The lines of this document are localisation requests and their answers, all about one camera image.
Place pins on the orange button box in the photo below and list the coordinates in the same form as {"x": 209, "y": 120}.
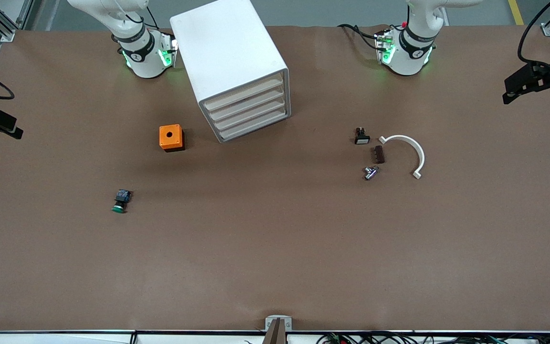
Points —
{"x": 170, "y": 136}

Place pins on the brown terminal block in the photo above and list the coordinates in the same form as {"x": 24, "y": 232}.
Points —
{"x": 379, "y": 154}

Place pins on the grey metal bracket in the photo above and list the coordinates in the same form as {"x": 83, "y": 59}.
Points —
{"x": 271, "y": 321}

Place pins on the small silver purple connector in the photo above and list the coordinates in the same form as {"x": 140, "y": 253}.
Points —
{"x": 370, "y": 172}

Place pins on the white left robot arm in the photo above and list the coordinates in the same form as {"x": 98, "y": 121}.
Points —
{"x": 406, "y": 59}

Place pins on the green mushroom push button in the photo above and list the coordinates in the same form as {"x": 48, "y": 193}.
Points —
{"x": 121, "y": 200}

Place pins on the black white-faced push button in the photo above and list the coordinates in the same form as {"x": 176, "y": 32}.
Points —
{"x": 362, "y": 137}

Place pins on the white curved plastic bracket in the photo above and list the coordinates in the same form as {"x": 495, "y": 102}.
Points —
{"x": 411, "y": 143}

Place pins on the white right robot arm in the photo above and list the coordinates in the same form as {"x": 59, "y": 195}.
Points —
{"x": 146, "y": 57}

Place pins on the white table edge rail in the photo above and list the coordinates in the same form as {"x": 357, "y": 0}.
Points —
{"x": 65, "y": 338}

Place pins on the brown bar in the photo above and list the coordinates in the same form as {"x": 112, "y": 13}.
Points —
{"x": 275, "y": 334}

